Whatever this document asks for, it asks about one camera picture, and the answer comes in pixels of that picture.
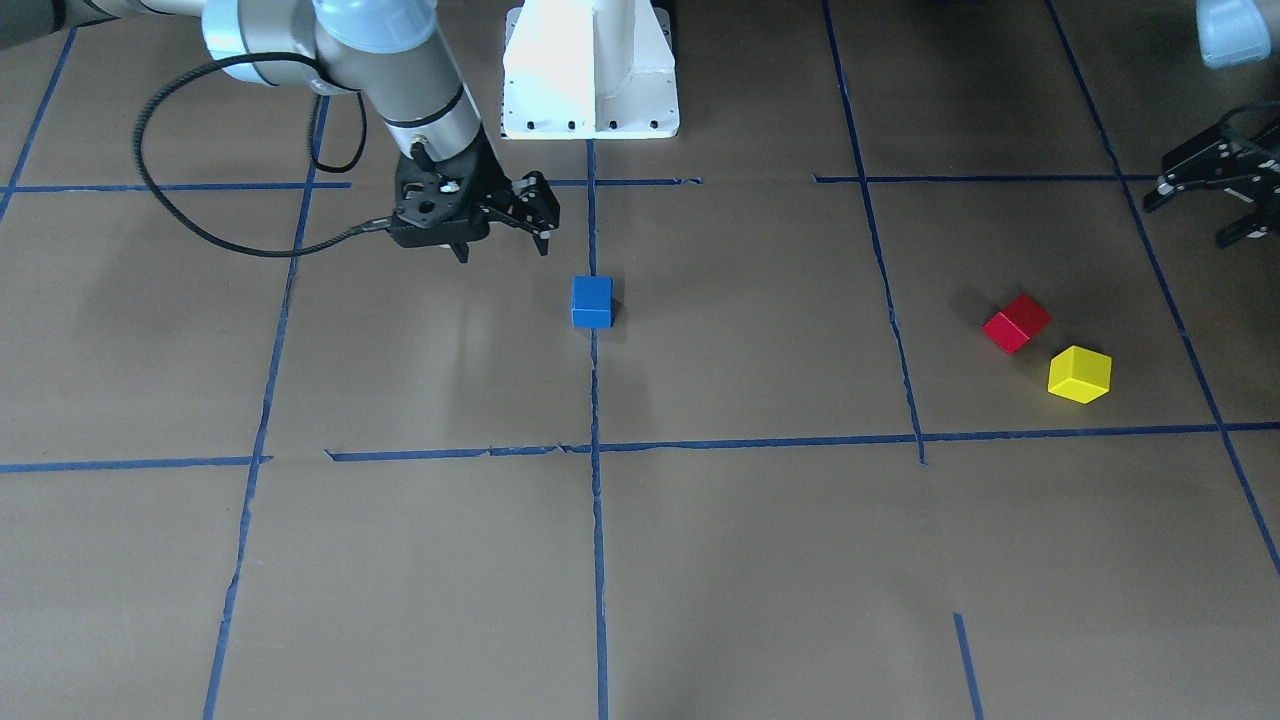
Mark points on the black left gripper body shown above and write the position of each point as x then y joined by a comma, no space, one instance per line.
1218,156

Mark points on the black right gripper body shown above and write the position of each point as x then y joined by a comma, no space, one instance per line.
493,183

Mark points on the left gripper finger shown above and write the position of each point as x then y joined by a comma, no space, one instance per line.
1204,162
1259,221

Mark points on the blue wooden cube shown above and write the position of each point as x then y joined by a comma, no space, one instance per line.
591,302

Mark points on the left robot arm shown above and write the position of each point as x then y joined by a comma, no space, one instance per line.
1233,33

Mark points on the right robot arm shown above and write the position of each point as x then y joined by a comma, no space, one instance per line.
390,55

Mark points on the yellow wooden cube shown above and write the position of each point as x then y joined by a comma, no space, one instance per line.
1081,374

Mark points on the red wooden cube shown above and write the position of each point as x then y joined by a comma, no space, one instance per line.
1017,323

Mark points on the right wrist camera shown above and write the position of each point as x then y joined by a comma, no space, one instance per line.
429,207

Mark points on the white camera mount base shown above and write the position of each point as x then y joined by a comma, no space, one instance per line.
604,70

